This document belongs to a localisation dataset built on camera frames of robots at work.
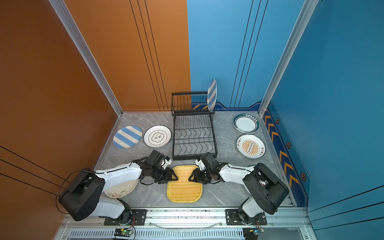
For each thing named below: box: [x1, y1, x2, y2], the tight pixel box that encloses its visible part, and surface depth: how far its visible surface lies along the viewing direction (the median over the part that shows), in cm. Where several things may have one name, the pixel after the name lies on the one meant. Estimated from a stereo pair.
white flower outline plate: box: [143, 125, 172, 148], surface depth 107 cm
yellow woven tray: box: [166, 165, 203, 204], surface depth 82 cm
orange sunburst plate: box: [236, 134, 267, 160], surface depth 101 cm
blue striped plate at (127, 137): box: [113, 125, 143, 149], surface depth 107 cm
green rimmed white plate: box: [232, 113, 261, 134], surface depth 115 cm
